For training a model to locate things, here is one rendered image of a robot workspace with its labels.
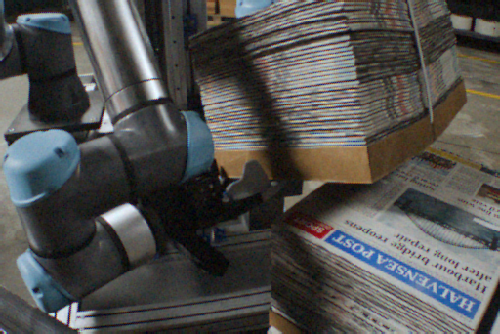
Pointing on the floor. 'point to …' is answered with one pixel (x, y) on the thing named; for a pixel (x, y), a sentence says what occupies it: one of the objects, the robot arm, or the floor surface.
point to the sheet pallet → (221, 10)
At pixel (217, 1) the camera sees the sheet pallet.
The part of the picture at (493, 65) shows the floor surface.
